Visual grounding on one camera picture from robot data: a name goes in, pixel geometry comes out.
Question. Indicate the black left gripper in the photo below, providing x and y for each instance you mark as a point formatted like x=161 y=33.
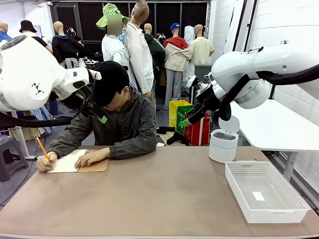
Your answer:
x=79 y=99

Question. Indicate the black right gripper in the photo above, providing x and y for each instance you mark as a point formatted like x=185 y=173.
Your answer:
x=209 y=100

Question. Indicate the spiral notebook brown cover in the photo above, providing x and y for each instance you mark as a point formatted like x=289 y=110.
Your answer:
x=99 y=166

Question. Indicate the yellow pencil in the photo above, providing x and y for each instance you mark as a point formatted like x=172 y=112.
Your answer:
x=41 y=147

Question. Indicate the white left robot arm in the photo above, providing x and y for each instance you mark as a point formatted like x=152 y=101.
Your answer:
x=25 y=74

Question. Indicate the person's left forearm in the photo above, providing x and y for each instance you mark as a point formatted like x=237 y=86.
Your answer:
x=132 y=150

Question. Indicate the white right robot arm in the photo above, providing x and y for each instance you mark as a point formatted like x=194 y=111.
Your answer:
x=236 y=64

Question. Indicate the person's right forearm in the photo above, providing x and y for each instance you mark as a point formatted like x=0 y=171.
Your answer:
x=62 y=147

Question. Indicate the person's left hand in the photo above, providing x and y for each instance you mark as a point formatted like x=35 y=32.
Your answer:
x=93 y=156

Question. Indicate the person's right hand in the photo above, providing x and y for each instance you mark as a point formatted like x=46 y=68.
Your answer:
x=46 y=164

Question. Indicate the green recycling bag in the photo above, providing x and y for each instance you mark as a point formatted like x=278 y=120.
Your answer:
x=180 y=117

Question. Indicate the red recycling bag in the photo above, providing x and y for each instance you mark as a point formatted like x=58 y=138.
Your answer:
x=199 y=134

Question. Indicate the yellow recycling bag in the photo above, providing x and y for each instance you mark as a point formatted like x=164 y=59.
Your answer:
x=173 y=112

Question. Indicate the person's head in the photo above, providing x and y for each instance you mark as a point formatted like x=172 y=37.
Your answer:
x=120 y=99

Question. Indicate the black cross-shaped stand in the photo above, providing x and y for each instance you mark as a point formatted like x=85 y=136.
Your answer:
x=178 y=137

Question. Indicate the black cap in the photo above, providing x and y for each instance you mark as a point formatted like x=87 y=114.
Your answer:
x=109 y=79

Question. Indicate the seated person in grey jacket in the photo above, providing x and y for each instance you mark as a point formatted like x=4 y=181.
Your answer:
x=134 y=119

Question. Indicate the white lidded trash bin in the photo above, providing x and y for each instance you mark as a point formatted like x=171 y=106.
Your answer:
x=221 y=149

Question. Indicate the grey cabinet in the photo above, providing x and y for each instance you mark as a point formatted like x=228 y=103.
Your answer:
x=202 y=71

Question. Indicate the blue cloth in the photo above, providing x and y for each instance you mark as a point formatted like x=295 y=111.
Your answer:
x=45 y=117

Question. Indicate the mannequin blue cap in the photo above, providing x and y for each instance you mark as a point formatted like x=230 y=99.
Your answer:
x=177 y=57

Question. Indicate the mannequin in cream shirt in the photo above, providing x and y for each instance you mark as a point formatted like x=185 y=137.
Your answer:
x=202 y=52

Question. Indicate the mannequin green checkered hat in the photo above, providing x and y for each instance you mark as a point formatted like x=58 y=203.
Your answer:
x=114 y=52

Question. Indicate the tall mannequin white coat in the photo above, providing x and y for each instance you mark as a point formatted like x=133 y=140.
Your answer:
x=138 y=54

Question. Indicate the mannequin in black sweater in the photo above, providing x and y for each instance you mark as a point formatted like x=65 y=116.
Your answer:
x=67 y=47

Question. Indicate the beige cloth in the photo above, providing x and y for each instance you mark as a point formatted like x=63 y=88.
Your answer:
x=27 y=134

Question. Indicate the mannequin dark green jacket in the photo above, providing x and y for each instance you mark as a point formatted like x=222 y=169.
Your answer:
x=157 y=49

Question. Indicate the white oval appliance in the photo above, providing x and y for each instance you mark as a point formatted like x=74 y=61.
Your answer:
x=189 y=35

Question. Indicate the large white table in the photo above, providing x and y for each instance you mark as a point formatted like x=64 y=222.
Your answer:
x=274 y=134

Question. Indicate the grey plastic stool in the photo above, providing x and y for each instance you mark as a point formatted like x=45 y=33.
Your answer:
x=10 y=149

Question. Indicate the white label sticker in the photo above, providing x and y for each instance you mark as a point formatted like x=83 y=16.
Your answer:
x=258 y=196

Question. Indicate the mannequin black bucket hat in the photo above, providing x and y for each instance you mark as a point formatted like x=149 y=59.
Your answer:
x=28 y=26

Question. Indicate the mannequin in blue shirt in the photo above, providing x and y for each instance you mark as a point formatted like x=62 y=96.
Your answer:
x=3 y=36

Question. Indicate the white perforated plastic basket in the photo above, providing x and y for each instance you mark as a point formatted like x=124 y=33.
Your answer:
x=271 y=216

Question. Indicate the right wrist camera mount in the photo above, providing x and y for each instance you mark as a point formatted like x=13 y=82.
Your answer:
x=193 y=81

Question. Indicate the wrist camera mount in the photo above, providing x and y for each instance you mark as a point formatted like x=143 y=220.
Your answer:
x=94 y=74
x=193 y=81

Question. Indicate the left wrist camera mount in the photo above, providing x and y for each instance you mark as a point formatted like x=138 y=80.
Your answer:
x=94 y=74

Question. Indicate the white desk frame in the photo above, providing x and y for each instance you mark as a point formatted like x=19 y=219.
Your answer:
x=21 y=139

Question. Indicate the small black wall fixture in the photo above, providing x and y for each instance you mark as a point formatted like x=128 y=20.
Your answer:
x=285 y=42

